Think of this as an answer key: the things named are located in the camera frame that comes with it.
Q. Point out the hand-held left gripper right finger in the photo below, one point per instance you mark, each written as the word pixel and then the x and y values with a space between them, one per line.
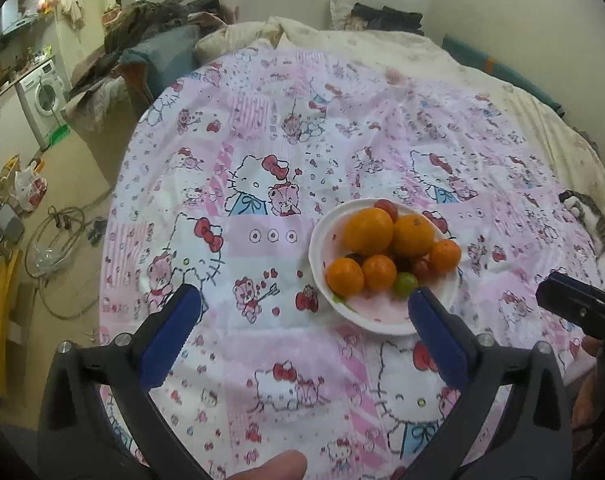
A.
pixel 438 342

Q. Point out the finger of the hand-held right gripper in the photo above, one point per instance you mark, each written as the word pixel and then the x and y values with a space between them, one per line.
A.
pixel 577 305

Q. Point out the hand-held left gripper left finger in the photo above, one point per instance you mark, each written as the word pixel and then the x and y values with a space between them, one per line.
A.
pixel 175 332

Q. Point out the pink dotted oval plate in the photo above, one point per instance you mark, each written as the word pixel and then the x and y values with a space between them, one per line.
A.
pixel 382 310

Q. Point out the small green tomato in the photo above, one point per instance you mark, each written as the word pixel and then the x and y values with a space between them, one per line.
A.
pixel 406 284

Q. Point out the small red cherry tomato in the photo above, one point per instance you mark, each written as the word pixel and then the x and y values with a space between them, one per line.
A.
pixel 423 268

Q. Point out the small orange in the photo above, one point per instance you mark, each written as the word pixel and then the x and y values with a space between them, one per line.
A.
pixel 445 255

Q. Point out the large red tomato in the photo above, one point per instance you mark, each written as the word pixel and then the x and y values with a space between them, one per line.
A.
pixel 385 206

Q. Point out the person's right forearm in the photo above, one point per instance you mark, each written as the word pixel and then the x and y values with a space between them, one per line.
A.
pixel 588 390

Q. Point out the person's left hand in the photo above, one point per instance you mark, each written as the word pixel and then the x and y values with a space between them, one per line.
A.
pixel 270 467

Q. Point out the tabby cat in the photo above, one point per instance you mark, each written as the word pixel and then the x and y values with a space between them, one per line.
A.
pixel 594 225

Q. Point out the pink cartoon printed blanket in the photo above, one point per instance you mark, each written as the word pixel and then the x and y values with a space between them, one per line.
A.
pixel 282 350

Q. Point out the large orange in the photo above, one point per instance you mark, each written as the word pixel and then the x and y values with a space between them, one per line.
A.
pixel 368 230

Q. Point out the clear plastic cover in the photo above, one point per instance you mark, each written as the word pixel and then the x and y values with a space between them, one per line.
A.
pixel 43 259

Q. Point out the yellow board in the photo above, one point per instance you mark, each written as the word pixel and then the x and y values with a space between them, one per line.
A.
pixel 0 320

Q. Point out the white red plastic bag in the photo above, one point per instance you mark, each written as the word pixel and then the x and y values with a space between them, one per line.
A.
pixel 31 186

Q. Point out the green dustpan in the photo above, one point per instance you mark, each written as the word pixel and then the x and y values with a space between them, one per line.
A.
pixel 57 136

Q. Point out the teal mat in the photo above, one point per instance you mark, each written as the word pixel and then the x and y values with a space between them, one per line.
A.
pixel 502 71

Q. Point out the white washing machine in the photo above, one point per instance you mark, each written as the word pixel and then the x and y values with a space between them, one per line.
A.
pixel 41 96

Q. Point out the grey blue pillow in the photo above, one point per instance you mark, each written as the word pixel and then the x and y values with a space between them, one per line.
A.
pixel 165 55

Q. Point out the pile of clothes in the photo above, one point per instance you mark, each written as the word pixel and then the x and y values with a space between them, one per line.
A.
pixel 147 22

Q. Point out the dark clothes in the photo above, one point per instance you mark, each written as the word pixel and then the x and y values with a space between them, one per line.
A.
pixel 385 16

